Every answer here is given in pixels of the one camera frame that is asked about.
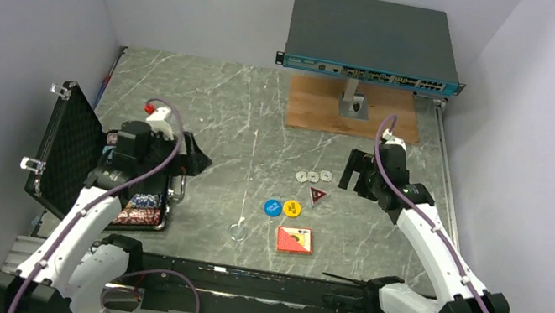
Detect wooden board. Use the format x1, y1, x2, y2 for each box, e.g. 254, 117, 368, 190
286, 75, 420, 144

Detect red playing card deck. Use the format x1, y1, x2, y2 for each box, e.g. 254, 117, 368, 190
276, 226, 313, 255

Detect clear dealer button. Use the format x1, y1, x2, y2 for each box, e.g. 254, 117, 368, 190
228, 223, 249, 242

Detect yellow big blind button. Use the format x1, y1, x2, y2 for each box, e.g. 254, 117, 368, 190
282, 199, 302, 218

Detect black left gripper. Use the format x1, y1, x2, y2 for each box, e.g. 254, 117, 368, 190
136, 123, 217, 187

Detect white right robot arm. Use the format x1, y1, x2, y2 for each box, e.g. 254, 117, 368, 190
338, 138, 510, 313

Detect red chip row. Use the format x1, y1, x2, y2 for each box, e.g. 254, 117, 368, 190
113, 208, 162, 227

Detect grey metal stand bracket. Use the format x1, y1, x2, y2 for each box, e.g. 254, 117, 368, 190
338, 78, 369, 121

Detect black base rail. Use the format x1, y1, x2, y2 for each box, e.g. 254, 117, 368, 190
81, 229, 405, 313

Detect red triangular all-in marker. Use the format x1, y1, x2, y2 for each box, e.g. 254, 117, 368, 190
309, 186, 329, 206

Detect aluminium frame extrusion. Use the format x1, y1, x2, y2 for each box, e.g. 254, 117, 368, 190
0, 229, 52, 313

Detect blue small blind button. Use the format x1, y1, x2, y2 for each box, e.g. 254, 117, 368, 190
264, 199, 283, 217

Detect yellow blue chip row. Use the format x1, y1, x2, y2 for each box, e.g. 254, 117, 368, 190
128, 193, 163, 210

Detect teal network switch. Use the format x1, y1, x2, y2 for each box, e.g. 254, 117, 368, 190
275, 0, 465, 97

